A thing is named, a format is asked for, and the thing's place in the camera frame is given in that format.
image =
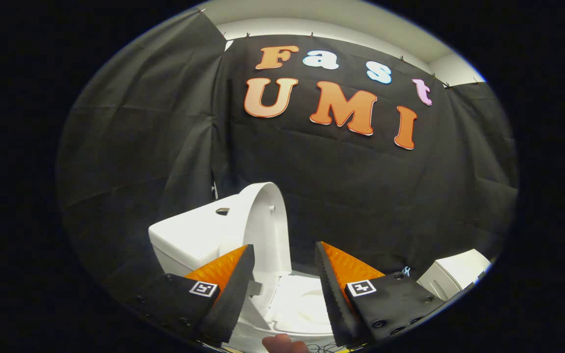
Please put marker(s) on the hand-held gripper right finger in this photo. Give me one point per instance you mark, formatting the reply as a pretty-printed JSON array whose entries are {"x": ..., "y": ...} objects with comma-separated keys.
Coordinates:
[{"x": 334, "y": 304}]

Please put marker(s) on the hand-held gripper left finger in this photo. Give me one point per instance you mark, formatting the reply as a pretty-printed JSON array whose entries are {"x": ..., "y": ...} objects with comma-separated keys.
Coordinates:
[{"x": 236, "y": 294}]

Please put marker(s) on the white toilet lid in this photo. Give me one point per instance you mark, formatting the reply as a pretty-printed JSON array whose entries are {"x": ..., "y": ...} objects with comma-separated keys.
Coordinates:
[{"x": 268, "y": 230}]

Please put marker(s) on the white ceramic toilet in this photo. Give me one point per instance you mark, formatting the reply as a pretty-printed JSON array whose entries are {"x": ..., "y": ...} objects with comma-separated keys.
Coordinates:
[{"x": 184, "y": 240}]

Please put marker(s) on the black backdrop cloth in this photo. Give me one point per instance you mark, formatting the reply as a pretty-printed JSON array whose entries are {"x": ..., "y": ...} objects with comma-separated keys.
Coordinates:
[{"x": 336, "y": 196}]

